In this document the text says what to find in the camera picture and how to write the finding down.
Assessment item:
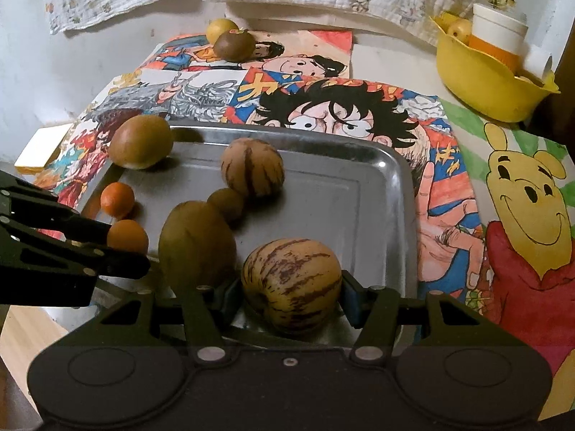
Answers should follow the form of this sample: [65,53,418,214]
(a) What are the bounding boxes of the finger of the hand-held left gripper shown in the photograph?
[10,186,113,240]
[20,227,152,281]

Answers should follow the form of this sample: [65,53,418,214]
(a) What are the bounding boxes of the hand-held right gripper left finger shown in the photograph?
[96,278,244,365]

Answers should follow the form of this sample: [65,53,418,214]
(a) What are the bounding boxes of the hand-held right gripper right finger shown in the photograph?
[341,269,482,363]

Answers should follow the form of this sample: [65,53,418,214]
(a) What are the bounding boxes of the small orange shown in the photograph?
[107,219,150,254]
[100,182,135,217]

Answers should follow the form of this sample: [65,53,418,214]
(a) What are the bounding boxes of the striped pepino melon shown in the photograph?
[241,239,344,335]
[220,138,285,199]

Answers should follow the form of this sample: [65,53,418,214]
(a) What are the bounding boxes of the green oval fruit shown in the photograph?
[158,200,237,299]

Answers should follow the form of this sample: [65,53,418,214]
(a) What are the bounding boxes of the metal tray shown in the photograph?
[78,119,419,356]

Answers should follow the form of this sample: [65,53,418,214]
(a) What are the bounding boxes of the small brown fruit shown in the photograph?
[207,187,246,223]

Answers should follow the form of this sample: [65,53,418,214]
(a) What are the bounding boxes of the brown-green round fruit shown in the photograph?
[109,115,174,170]

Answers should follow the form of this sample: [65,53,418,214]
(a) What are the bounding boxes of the white box with yellow edge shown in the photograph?
[13,123,73,174]

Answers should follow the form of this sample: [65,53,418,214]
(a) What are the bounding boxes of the comic collage drawing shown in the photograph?
[33,31,487,316]

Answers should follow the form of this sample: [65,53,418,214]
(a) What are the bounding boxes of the yellow bear drawing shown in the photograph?
[438,96,575,423]

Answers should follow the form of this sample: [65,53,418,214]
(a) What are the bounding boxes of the dark brown passion fruit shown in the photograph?
[213,29,256,62]

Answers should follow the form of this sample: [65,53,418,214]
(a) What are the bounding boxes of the yellow round fruit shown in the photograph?
[206,18,240,46]

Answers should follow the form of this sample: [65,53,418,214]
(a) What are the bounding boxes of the yellow plastic bowl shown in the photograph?
[430,11,561,124]

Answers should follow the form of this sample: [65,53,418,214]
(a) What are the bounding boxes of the yellow fruit in bowl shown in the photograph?
[447,19,474,40]

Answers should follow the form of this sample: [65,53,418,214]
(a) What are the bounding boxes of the white and orange cup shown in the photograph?
[469,3,530,73]

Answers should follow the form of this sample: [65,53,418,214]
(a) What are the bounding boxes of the white paper roll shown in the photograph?
[523,45,556,80]

